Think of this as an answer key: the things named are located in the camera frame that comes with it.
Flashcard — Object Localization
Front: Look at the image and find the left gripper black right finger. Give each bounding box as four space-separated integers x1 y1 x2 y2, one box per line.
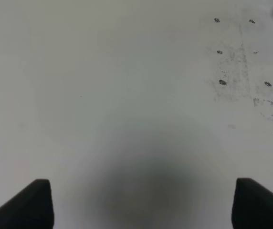
231 178 273 229

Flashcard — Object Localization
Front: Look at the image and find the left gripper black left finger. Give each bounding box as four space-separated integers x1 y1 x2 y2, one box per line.
0 179 54 229

